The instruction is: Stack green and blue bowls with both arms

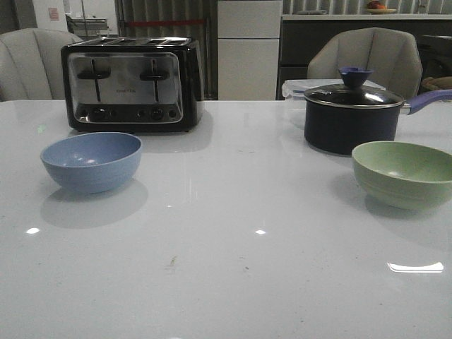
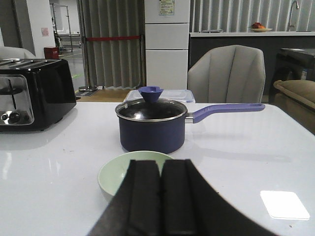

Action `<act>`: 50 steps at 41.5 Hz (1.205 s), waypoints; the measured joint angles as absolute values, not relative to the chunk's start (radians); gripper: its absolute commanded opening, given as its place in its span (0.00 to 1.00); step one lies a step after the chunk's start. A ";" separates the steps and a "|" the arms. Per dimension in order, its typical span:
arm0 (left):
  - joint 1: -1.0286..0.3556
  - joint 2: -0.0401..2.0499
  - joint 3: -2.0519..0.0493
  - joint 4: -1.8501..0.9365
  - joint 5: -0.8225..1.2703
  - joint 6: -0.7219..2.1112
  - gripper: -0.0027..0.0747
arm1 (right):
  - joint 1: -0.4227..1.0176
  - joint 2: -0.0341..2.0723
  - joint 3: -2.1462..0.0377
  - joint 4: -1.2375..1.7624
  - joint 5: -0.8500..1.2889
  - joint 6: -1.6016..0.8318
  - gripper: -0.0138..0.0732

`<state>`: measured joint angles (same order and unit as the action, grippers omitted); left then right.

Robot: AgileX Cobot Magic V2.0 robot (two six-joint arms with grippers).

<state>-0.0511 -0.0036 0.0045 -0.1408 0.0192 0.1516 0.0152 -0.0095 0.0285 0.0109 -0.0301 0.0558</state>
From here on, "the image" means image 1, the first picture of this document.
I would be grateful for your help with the fruit bowl on counter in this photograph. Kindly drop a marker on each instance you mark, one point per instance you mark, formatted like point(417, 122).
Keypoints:
point(376, 7)

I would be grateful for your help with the black and chrome toaster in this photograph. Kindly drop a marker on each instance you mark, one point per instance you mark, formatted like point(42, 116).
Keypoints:
point(147, 84)

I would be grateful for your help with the dark blue saucepan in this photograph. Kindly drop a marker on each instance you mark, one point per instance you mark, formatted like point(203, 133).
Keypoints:
point(338, 130)

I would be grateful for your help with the blue plastic bowl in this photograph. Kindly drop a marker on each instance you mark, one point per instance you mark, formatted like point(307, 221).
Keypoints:
point(93, 162)

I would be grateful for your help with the right beige upholstered chair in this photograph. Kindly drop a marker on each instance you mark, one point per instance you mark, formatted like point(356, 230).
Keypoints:
point(392, 55)

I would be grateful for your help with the beige upholstered chair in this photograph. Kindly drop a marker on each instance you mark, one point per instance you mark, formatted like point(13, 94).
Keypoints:
point(392, 55)
point(31, 64)

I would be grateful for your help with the clear plastic food container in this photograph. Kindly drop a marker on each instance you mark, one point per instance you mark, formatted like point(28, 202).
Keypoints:
point(294, 89)

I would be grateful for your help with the left beige upholstered chair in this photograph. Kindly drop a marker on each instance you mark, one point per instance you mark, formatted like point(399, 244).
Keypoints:
point(31, 64)

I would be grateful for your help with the glass pot lid blue knob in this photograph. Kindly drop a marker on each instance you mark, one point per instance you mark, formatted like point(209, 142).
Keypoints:
point(352, 92)

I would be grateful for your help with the green plastic bowl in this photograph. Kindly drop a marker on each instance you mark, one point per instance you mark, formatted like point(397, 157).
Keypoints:
point(403, 175)

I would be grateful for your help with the white cabinet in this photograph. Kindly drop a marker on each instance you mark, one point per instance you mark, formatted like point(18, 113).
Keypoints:
point(248, 46)

